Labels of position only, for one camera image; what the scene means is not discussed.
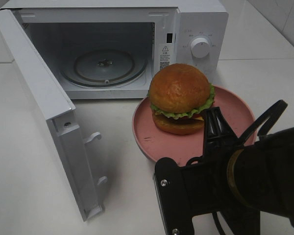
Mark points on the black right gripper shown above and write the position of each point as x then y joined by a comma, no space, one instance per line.
205,187

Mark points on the pink round plate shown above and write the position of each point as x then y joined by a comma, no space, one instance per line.
156,144

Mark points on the burger with lettuce and cheese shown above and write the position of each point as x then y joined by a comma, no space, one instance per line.
178,94

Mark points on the white microwave oven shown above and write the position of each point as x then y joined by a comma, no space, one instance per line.
66,50

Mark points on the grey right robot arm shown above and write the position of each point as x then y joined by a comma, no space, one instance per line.
243,176

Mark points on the glass microwave turntable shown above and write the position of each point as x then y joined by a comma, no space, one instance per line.
103,67

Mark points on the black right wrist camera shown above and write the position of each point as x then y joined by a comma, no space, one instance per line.
172,198

